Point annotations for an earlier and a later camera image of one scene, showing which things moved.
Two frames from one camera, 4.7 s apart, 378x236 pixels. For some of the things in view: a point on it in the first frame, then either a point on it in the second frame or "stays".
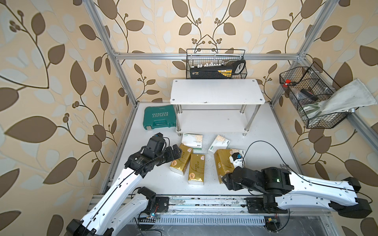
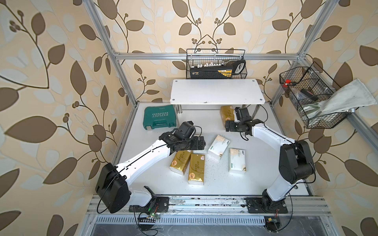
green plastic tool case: [157, 116] stays
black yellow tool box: [224, 70] stays
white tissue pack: [219, 142] stays
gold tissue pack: [196, 173] stays
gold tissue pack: [223, 162] -> [227, 111]
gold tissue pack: [180, 165] stays
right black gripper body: [236, 185] -> [234, 126]
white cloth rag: [353, 95] stays
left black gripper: [177, 152] -> [198, 143]
